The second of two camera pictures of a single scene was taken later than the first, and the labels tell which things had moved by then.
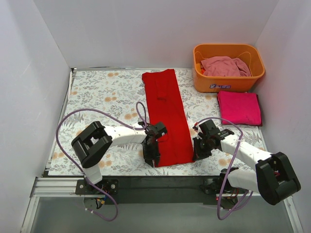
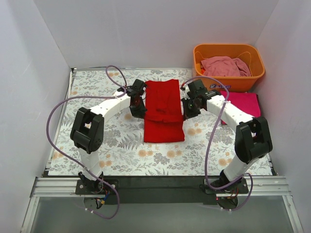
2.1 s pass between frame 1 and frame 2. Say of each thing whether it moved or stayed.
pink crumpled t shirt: stayed
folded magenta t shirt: stayed
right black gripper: moved
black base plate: stayed
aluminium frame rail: stayed
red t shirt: moved
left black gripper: moved
